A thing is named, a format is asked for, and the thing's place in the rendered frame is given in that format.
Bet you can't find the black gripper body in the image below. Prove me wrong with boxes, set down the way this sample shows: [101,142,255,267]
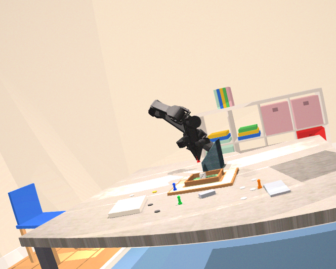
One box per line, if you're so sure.
[184,128,210,148]

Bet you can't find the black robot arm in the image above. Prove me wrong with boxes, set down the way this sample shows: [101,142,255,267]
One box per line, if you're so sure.
[148,99,214,152]

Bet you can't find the white die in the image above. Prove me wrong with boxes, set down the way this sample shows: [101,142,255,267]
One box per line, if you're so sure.
[199,172,207,179]

